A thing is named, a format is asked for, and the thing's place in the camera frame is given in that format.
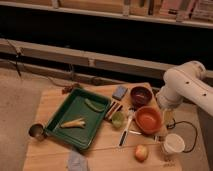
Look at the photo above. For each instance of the tan wooden gripper body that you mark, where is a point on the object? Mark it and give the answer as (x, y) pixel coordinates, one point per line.
(168, 115)

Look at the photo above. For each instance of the blue sponge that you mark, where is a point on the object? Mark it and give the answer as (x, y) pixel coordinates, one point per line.
(119, 93)

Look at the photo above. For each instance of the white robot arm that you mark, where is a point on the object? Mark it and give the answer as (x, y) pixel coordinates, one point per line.
(184, 81)

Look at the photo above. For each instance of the orange bowl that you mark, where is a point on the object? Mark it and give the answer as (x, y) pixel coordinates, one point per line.
(148, 119)

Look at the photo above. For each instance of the metal fork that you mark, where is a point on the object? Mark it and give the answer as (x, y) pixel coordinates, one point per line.
(155, 137)

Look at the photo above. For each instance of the white plastic cup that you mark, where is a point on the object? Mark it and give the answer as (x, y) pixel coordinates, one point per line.
(173, 144)

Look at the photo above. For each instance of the red yellow apple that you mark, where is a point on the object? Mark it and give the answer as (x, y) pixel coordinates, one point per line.
(141, 153)

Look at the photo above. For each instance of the small green cup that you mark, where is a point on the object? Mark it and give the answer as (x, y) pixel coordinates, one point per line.
(118, 119)

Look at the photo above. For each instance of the striped wooden block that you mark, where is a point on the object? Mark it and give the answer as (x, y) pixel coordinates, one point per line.
(112, 109)

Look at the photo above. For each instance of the green pea pod toy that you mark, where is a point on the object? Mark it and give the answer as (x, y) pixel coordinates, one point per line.
(93, 106)

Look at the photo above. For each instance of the green plastic tray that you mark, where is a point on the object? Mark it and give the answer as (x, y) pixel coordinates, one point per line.
(73, 108)

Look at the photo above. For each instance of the brown toy on table edge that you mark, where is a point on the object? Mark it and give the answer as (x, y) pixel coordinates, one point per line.
(68, 89)

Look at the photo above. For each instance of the grey cloth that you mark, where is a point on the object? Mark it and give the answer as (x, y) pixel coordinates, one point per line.
(77, 162)

